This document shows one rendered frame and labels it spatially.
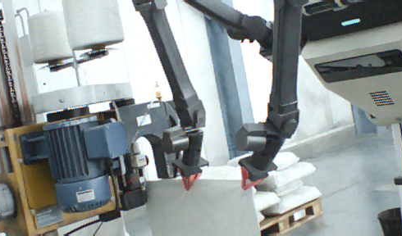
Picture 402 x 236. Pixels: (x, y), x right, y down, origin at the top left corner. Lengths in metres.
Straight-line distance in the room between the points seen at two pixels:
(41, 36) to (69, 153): 0.47
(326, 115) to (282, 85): 8.39
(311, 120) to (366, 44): 7.73
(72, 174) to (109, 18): 0.45
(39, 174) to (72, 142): 0.20
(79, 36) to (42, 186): 0.45
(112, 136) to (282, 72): 0.48
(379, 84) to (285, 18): 0.58
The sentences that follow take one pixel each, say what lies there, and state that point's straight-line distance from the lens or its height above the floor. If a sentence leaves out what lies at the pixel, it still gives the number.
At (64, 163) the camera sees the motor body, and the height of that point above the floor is 1.22.
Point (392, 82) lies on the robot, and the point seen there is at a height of 1.27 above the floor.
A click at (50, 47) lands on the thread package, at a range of 1.88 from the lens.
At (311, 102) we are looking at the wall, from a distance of 9.46.
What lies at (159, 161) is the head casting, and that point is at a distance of 2.01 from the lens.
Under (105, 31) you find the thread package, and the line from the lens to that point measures 1.65.
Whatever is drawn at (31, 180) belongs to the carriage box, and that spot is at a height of 1.18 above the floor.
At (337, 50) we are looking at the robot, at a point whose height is 1.39.
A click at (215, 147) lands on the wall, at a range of 7.75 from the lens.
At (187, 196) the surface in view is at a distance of 1.83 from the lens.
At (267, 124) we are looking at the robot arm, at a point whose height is 1.23.
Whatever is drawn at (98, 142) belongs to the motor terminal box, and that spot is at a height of 1.26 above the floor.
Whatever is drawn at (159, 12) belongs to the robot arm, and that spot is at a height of 1.58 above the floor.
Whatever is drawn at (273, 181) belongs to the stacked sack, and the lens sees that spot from 5.01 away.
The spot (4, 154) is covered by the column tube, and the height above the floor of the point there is 1.27.
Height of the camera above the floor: 1.35
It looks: 3 degrees down
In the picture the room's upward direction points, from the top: 11 degrees counter-clockwise
